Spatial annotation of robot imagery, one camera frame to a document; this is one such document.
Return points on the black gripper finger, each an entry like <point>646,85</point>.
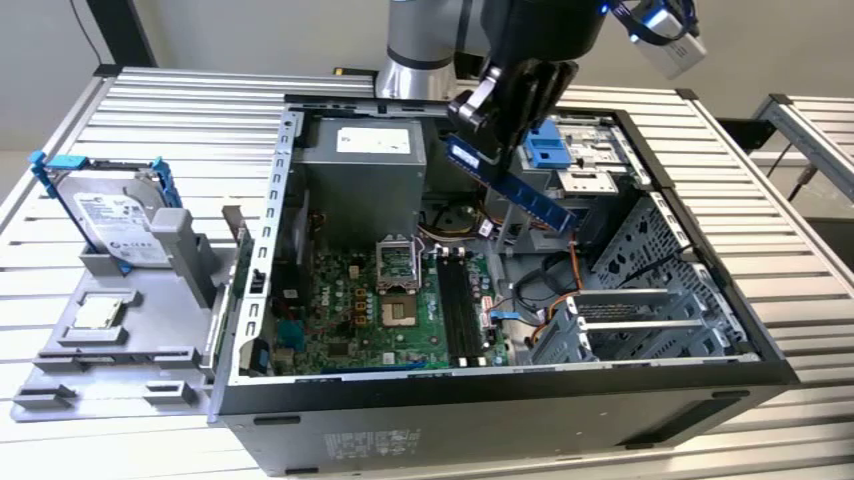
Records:
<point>554,80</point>
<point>507,110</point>

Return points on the blue RAM stick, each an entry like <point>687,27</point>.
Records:
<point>534,200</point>

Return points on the black RAM slot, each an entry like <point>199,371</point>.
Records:
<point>451,310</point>
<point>475,310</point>
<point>459,310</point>
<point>467,310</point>

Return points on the grey power supply unit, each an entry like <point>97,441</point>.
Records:
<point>360,200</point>

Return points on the neighbouring metal slat table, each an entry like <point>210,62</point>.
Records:
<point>821,120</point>

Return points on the metal disk bay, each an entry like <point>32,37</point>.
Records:
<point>621,296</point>

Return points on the CPU socket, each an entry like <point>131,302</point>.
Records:
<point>400,312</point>

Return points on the green motherboard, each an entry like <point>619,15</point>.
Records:
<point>334,320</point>

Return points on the blue expansion slot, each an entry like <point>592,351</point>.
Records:
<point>374,367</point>

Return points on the black open PC case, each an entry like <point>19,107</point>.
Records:
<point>467,425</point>

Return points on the silver hard disk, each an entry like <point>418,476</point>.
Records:
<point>107,215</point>

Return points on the grey plastic parts rack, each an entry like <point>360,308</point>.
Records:
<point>133,325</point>

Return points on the silver CPU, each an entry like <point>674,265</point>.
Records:
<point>99,313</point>

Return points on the blue plastic drive bracket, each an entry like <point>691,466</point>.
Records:
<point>547,150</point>

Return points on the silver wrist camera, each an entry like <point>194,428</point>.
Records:
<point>674,52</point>

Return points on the black vertical post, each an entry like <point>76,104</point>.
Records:
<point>123,30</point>

